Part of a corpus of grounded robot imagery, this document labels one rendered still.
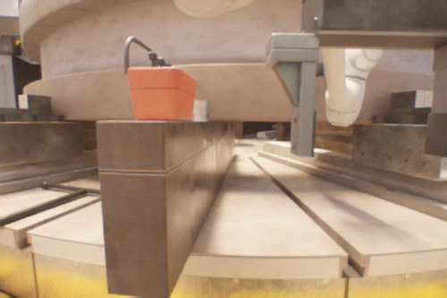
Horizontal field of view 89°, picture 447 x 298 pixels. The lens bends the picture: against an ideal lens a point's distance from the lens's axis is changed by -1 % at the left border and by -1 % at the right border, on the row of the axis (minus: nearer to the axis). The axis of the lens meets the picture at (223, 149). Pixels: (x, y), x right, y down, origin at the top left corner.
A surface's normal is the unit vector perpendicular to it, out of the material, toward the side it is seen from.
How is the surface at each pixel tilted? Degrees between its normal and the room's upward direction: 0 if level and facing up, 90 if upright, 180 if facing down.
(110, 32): 90
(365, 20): 90
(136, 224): 90
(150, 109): 97
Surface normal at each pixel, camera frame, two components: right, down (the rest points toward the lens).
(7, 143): 0.87, 0.07
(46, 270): -0.27, 0.11
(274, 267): -0.02, 0.12
